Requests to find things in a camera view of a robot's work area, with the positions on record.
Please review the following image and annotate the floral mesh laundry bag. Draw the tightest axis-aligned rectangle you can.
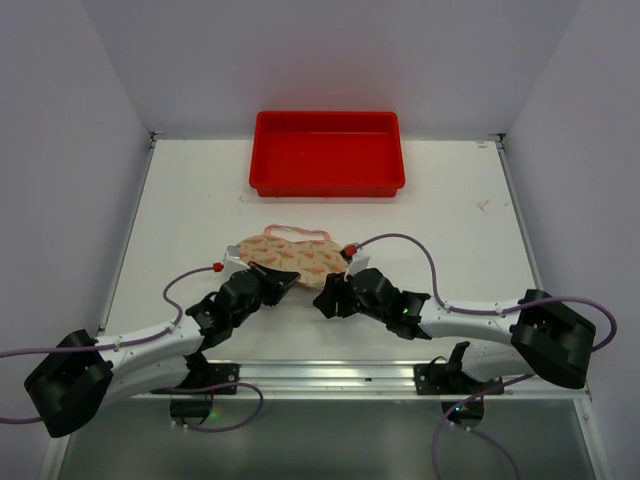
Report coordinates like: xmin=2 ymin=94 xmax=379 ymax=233
xmin=236 ymin=224 xmax=348 ymax=289

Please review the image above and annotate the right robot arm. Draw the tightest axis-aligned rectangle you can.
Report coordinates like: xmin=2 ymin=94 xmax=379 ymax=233
xmin=313 ymin=268 xmax=596 ymax=389

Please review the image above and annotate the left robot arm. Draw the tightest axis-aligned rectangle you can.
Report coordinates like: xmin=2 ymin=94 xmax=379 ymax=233
xmin=24 ymin=263 xmax=299 ymax=438

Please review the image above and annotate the red plastic tray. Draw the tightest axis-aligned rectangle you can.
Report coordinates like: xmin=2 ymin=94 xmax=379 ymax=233
xmin=249 ymin=111 xmax=405 ymax=198

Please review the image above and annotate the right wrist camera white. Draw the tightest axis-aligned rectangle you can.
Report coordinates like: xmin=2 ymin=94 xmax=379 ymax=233
xmin=345 ymin=252 xmax=370 ymax=276

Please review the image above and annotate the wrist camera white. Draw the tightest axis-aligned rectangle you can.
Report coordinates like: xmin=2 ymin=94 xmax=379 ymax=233
xmin=223 ymin=245 xmax=246 ymax=268
xmin=345 ymin=252 xmax=370 ymax=276

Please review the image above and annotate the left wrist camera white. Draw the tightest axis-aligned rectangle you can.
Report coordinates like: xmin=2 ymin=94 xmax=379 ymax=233
xmin=223 ymin=245 xmax=246 ymax=268

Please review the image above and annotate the aluminium front rail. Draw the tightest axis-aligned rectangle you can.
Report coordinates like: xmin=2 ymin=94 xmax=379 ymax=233
xmin=149 ymin=357 xmax=589 ymax=404

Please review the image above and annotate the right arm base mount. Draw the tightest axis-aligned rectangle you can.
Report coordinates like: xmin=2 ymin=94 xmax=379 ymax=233
xmin=413 ymin=341 xmax=502 ymax=428

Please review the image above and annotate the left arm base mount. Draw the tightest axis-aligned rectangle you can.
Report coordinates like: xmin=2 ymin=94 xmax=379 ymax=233
xmin=169 ymin=362 xmax=240 ymax=426

